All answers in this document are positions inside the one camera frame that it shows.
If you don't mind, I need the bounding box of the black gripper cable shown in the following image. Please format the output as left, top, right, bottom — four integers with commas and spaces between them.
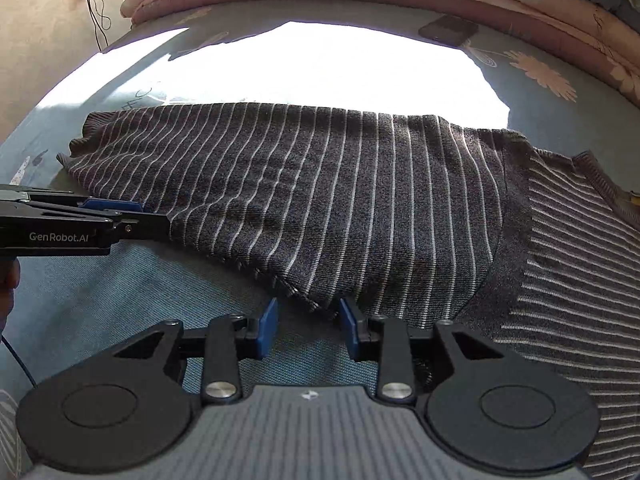
0, 332, 33, 393

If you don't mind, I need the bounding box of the black smartphone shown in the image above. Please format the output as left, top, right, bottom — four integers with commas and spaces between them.
419, 15, 480, 45

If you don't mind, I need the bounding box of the person's left hand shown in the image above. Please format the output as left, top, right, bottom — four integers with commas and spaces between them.
0, 258, 22, 328

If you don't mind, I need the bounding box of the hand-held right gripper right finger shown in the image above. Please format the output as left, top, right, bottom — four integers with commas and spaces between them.
339, 297, 501, 406

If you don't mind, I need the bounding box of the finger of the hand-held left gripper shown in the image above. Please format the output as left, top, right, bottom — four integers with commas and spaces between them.
20, 189, 153, 216
100, 209, 172, 248

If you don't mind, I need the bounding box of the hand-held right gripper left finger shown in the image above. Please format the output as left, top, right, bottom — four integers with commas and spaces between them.
114, 297, 280, 405

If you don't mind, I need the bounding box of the teal printed bed sheet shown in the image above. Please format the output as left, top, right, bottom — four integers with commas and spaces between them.
0, 5, 640, 466

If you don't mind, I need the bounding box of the black power cable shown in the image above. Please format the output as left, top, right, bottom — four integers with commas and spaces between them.
85, 0, 112, 53

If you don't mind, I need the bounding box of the grey striped knit sweater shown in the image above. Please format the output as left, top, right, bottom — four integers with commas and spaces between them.
56, 102, 640, 480

